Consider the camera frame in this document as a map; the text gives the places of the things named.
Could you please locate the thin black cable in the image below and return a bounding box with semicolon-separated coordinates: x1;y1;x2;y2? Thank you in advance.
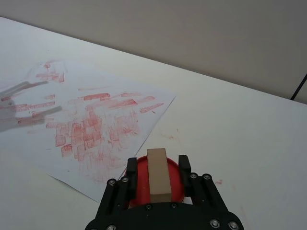
290;72;307;100

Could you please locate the white paper with red marks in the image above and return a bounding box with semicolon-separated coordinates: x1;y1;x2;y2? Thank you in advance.
0;59;177;203

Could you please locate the red round ink pad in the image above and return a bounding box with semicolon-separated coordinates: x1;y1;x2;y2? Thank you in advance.
123;155;186;208

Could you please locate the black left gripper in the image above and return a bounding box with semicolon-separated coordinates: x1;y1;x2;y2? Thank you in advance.
0;80;63;133

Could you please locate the tan wooden block stamp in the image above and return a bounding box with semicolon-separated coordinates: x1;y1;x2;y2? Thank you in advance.
146;148;172;205

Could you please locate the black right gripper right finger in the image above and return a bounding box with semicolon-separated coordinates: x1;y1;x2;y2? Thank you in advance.
177;155;231;214

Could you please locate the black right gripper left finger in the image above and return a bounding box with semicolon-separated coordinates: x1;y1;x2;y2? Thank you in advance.
94;157;139;216

